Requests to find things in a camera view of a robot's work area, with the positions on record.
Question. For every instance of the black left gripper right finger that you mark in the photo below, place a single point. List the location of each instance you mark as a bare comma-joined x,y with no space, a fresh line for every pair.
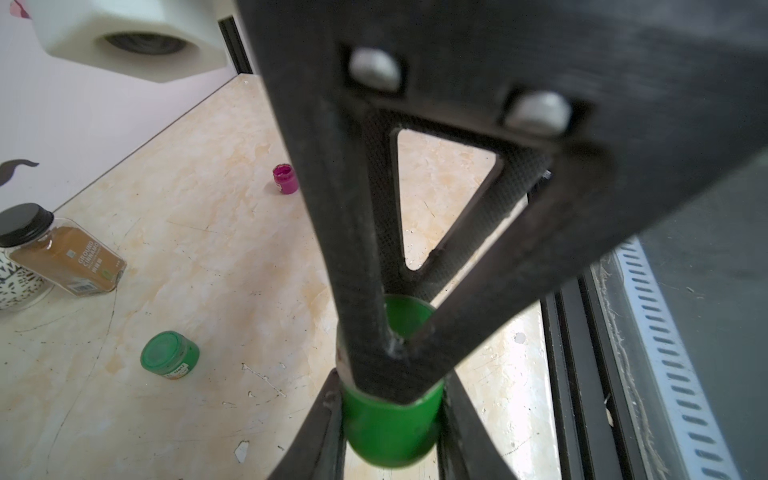
464,448

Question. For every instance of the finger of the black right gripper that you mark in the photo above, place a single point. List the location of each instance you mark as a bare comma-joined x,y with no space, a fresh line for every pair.
640,106
515,172

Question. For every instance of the white slotted cable duct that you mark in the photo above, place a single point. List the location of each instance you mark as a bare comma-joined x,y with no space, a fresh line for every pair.
696,435

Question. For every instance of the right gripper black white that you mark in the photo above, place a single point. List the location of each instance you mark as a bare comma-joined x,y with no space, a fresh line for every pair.
154,40

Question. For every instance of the spice jar with black cap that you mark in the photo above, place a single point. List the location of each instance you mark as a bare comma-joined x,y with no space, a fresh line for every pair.
59,250

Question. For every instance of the green paint jar with label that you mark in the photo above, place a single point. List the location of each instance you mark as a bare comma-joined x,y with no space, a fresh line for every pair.
170,355

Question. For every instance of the magenta paint jar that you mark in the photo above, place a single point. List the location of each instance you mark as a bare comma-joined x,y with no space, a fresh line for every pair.
285,179

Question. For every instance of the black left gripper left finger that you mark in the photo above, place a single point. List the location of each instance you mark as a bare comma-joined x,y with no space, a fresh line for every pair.
319,448

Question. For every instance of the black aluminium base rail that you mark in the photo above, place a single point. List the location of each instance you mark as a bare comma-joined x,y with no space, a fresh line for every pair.
595,435

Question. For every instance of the black white patterned bowl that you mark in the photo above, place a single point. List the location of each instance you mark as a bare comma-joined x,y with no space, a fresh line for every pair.
20,287

